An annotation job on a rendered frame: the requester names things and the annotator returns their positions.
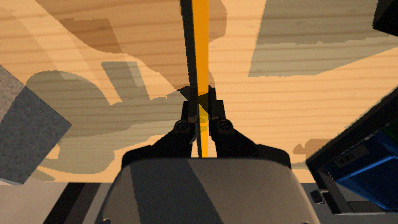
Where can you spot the yellow thin bar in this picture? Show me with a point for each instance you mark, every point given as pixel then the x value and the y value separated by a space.
pixel 200 14

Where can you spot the green bin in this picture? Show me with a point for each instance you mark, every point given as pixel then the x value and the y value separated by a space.
pixel 392 132

